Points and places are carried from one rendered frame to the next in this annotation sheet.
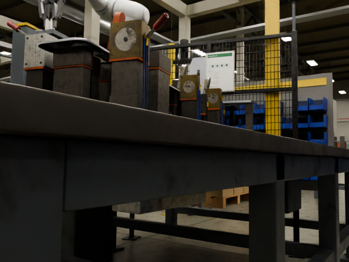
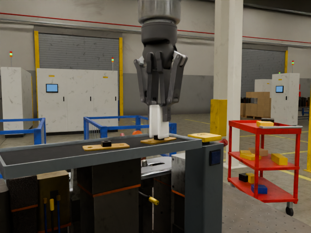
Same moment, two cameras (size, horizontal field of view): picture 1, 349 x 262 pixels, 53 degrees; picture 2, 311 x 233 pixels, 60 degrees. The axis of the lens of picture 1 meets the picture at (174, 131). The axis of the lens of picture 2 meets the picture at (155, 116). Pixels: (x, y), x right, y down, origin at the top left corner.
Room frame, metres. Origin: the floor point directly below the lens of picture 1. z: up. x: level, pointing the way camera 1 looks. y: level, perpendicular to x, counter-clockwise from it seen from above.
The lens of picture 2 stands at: (1.99, 0.87, 1.26)
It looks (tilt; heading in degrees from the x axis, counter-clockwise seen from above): 5 degrees down; 214
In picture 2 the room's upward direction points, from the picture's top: straight up
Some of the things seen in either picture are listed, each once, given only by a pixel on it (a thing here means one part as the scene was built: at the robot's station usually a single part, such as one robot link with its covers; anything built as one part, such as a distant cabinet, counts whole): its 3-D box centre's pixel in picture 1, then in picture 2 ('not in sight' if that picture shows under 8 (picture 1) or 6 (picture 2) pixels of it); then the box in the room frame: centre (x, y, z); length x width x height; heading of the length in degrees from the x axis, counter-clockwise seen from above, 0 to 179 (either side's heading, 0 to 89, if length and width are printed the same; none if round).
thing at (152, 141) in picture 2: not in sight; (158, 137); (1.50, 0.55, 1.17); 0.08 x 0.04 x 0.01; 173
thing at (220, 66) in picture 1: (219, 71); not in sight; (2.63, -0.34, 1.30); 0.23 x 0.02 x 0.31; 70
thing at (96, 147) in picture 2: not in sight; (106, 144); (1.62, 0.51, 1.17); 0.08 x 0.04 x 0.01; 146
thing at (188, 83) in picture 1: (192, 111); not in sight; (1.70, -0.09, 0.87); 0.12 x 0.07 x 0.35; 70
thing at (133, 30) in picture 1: (133, 81); not in sight; (1.09, 0.13, 0.88); 0.14 x 0.09 x 0.36; 70
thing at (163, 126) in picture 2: (47, 27); (163, 121); (1.50, 0.56, 1.20); 0.03 x 0.01 x 0.07; 173
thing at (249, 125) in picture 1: (249, 126); not in sight; (2.16, -0.46, 0.84); 0.05 x 0.05 x 0.29; 70
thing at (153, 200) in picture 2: not in sight; (143, 195); (1.44, 0.46, 1.00); 0.12 x 0.01 x 0.01; 70
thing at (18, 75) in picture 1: (23, 84); (202, 227); (1.37, 0.60, 0.92); 0.08 x 0.08 x 0.44; 70
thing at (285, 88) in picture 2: not in sight; (284, 94); (-9.16, -0.82, 1.22); 0.80 x 0.54 x 2.45; 57
